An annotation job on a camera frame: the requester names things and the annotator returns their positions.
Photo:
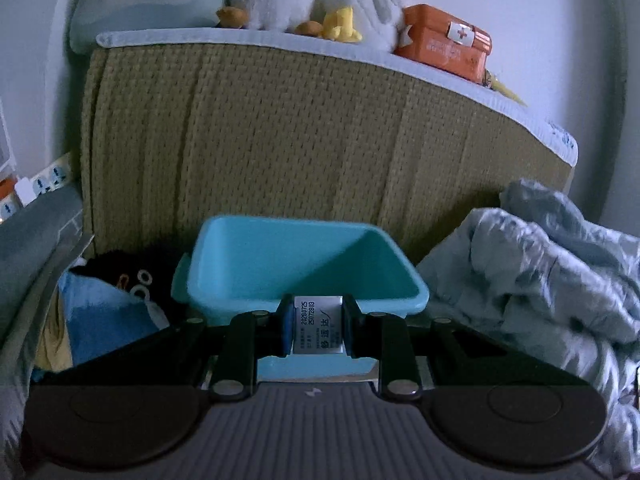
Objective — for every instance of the grey green cushion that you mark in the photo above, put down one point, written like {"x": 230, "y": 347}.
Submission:
{"x": 30, "y": 260}

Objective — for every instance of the white plug adapter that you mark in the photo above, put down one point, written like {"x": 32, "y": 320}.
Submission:
{"x": 24, "y": 191}

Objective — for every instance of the blue floral quilt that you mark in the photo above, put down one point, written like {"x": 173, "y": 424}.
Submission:
{"x": 525, "y": 285}

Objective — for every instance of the yellow cloth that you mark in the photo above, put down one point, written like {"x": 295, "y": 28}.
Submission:
{"x": 50, "y": 352}

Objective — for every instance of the upright mattress with woven face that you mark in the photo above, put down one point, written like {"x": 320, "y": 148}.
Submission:
{"x": 300, "y": 135}

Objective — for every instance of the teal plastic storage bin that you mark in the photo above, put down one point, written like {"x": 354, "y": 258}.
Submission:
{"x": 280, "y": 260}

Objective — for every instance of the light blue pillow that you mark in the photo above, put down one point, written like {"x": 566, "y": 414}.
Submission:
{"x": 145, "y": 5}

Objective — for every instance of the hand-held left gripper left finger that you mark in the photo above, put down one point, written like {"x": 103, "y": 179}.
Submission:
{"x": 286, "y": 325}

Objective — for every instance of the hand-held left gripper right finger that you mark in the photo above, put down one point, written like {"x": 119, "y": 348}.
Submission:
{"x": 350, "y": 327}

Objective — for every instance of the white power strip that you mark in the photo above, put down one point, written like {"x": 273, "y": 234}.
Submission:
{"x": 52, "y": 172}

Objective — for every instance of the yellow fabric item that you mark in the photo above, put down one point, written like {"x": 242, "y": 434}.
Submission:
{"x": 502, "y": 87}

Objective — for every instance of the orange first aid kit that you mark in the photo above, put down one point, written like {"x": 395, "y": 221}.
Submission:
{"x": 440, "y": 42}

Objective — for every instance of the small white medicine box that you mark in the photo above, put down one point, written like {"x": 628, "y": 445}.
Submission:
{"x": 317, "y": 325}

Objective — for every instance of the orange box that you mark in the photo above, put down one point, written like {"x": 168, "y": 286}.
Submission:
{"x": 6, "y": 195}

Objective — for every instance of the blue cloth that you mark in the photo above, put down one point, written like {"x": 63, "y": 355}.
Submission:
{"x": 100, "y": 315}

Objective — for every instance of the black plush with white rings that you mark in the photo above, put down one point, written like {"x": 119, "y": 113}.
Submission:
{"x": 110, "y": 267}

